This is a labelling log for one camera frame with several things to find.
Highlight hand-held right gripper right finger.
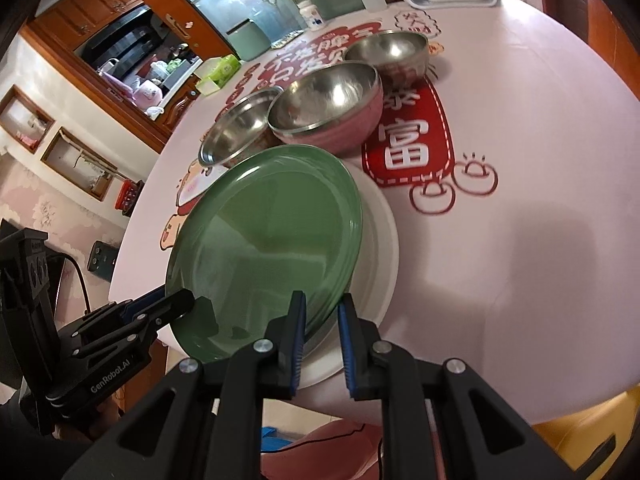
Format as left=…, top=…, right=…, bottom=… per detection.
left=337, top=294, right=581, bottom=480

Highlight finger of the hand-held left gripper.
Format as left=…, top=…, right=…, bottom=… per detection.
left=127, top=289, right=196, bottom=333
left=117, top=285, right=168, bottom=318

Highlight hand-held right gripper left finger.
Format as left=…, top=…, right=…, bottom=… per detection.
left=62, top=291, right=307, bottom=480

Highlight white plate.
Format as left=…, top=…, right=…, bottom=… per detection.
left=295, top=160, right=401, bottom=388

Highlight green plate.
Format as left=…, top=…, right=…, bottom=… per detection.
left=165, top=144, right=363, bottom=365

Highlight pink steel bowl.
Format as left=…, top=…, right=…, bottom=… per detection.
left=266, top=61, right=385, bottom=157

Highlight wide-rimmed steel bowl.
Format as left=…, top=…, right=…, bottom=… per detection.
left=198, top=86, right=286, bottom=168

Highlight pink electric kettle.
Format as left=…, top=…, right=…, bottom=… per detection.
left=131, top=82, right=166, bottom=111

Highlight green tissue box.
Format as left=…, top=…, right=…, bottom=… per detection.
left=194, top=54, right=242, bottom=96

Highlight yellow plastic stool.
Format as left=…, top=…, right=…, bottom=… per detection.
left=532, top=387, right=638, bottom=473

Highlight printed pink tablecloth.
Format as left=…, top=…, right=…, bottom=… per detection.
left=107, top=0, right=640, bottom=423

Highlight black range hood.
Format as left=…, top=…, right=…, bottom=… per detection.
left=74, top=5, right=173, bottom=73

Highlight pale green canister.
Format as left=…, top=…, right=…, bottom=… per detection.
left=226, top=19, right=271, bottom=61

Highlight foil blister pack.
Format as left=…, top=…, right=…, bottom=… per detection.
left=270, top=30, right=306, bottom=51

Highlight patterned steel bowl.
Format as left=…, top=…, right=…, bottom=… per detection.
left=344, top=30, right=431, bottom=87

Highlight white pill bottle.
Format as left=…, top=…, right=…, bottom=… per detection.
left=296, top=0, right=326, bottom=31

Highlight black cable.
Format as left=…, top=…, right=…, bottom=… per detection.
left=45, top=254, right=93, bottom=317

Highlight red wall socket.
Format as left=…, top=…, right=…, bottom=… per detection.
left=114, top=180, right=143, bottom=211

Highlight wooden framed wall niche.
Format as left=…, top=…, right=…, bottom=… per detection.
left=40, top=127, right=118, bottom=202
left=0, top=85, right=56, bottom=155

